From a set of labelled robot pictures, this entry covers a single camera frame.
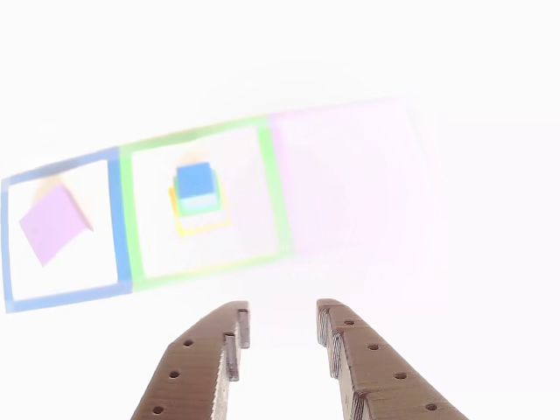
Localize green square block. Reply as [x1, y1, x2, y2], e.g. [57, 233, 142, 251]
[172, 172, 225, 218]

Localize orange square block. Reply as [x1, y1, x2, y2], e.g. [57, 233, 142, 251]
[168, 150, 233, 240]

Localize small blue cube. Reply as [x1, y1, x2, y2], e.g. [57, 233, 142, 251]
[175, 161, 220, 210]

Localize purple square block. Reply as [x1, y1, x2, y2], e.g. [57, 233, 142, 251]
[18, 174, 95, 269]

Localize green tape square outline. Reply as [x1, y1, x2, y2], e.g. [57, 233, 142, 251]
[117, 114, 295, 293]

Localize blue tape square outline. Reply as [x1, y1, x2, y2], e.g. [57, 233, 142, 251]
[0, 146, 133, 315]

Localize purple tape square outline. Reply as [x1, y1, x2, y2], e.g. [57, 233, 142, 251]
[266, 98, 421, 259]

